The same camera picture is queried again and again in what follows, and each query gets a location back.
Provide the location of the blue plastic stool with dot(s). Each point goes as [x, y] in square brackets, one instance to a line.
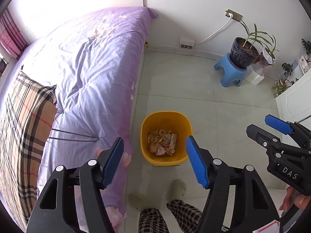
[232, 73]

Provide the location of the white tape roll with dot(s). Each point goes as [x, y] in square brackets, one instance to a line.
[162, 132]

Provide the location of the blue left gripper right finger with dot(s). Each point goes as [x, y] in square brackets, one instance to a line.
[197, 163]

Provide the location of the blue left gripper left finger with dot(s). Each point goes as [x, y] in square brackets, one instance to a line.
[109, 161]

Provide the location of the plaid tan table cloth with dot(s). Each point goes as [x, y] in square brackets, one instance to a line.
[27, 115]

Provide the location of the person's plaid trouser legs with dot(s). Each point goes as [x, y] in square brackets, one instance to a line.
[186, 215]

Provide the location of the small green floor plant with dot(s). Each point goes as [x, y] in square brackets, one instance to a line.
[284, 83]

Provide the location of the wall socket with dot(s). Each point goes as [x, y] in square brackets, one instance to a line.
[233, 15]

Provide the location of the purple floral bed sheet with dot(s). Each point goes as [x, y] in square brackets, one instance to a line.
[93, 62]

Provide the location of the yellow trash bin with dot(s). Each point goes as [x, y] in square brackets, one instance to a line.
[172, 122]

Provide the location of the person's right hand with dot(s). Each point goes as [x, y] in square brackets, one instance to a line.
[300, 201]

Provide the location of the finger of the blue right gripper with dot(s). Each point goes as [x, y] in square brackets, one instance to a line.
[273, 143]
[278, 124]

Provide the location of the orange white medicine box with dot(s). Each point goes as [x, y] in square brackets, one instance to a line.
[173, 141]

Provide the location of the white power strip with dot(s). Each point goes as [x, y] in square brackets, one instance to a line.
[186, 42]

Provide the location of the white bed headboard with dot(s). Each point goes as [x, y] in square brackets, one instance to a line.
[37, 18]

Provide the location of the large dark floor plant pot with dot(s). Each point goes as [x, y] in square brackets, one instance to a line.
[243, 53]

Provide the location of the left pink curtain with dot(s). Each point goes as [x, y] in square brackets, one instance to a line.
[11, 38]

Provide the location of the yellow ruler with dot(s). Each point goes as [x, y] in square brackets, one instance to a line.
[153, 136]

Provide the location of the white paper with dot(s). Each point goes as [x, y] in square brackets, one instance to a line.
[159, 148]

